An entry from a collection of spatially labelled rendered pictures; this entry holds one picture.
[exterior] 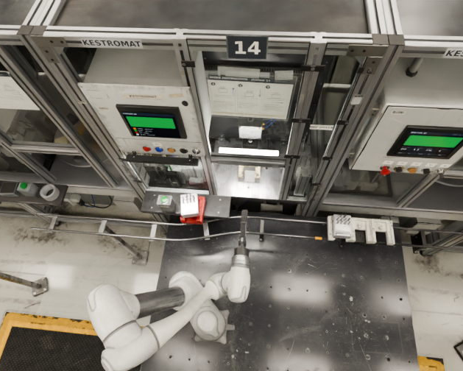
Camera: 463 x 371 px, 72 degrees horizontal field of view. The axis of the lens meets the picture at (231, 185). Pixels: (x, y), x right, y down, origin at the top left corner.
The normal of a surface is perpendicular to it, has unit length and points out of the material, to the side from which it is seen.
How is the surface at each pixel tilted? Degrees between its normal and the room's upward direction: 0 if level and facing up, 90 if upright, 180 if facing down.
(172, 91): 90
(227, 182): 0
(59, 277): 0
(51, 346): 0
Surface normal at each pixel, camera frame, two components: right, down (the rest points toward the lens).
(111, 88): -0.10, 0.90
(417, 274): -0.05, -0.45
